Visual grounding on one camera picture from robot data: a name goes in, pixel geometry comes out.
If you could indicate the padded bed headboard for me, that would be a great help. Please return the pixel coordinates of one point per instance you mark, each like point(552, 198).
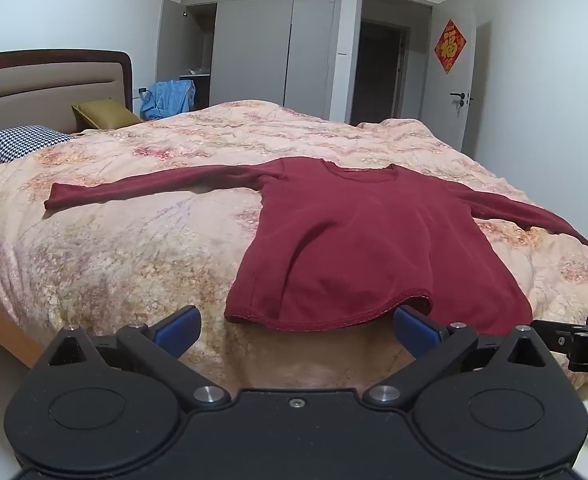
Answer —
point(33, 90)

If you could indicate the wall power outlet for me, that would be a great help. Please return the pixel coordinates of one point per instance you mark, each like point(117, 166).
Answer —
point(141, 91)

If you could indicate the wooden bed frame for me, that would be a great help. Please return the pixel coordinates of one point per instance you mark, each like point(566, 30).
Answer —
point(3, 327)

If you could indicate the blue cloth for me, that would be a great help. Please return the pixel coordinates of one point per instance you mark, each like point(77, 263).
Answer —
point(168, 100)

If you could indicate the white room door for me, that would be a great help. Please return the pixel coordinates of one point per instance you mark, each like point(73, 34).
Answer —
point(456, 90)

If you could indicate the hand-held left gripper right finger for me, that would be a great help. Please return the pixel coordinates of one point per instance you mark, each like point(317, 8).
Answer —
point(414, 332)

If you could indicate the floral peach blanket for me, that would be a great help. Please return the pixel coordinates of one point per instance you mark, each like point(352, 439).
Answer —
point(123, 250)

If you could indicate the houndstooth pillow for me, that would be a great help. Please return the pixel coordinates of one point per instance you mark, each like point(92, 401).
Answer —
point(21, 142)

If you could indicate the red diamond door decoration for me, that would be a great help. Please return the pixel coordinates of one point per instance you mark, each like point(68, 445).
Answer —
point(450, 46)

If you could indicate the olive green pillow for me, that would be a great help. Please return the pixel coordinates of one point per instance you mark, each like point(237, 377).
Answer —
point(106, 115)

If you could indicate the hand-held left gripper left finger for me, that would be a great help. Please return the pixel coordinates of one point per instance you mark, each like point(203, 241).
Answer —
point(176, 331)

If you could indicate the grey wardrobe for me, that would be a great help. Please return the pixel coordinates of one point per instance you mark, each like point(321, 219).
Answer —
point(254, 45)

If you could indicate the open wardrobe door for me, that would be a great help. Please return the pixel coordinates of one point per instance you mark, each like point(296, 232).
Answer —
point(169, 45)

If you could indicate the dark red long-sleeved shirt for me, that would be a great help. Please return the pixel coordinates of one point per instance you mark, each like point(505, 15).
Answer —
point(374, 240)

